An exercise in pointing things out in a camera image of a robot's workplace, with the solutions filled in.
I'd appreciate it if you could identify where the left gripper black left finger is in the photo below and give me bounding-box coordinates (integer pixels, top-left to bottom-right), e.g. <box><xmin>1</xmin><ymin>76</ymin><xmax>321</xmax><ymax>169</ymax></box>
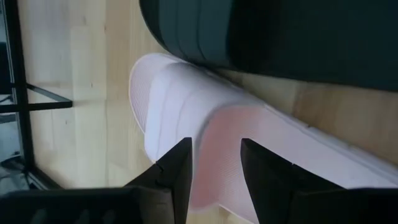
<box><xmin>124</xmin><ymin>137</ymin><xmax>193</xmax><ymax>224</ymax></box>

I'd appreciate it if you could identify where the black rubber slide sandal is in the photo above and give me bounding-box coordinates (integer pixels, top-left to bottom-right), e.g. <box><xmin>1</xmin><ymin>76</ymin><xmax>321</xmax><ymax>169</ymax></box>
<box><xmin>139</xmin><ymin>0</ymin><xmax>398</xmax><ymax>93</ymax></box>

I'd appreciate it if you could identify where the black metal rig frame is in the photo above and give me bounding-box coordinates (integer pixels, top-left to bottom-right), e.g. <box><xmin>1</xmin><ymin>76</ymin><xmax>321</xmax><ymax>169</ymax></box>
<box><xmin>0</xmin><ymin>0</ymin><xmax>74</xmax><ymax>190</ymax></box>

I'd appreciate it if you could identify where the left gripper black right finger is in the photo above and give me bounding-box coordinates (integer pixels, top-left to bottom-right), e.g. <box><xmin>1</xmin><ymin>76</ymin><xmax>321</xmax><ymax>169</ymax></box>
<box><xmin>240</xmin><ymin>138</ymin><xmax>354</xmax><ymax>224</ymax></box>

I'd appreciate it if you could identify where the pink rubber slide sandal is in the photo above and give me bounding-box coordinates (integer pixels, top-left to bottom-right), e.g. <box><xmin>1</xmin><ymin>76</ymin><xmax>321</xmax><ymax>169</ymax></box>
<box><xmin>128</xmin><ymin>52</ymin><xmax>398</xmax><ymax>224</ymax></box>

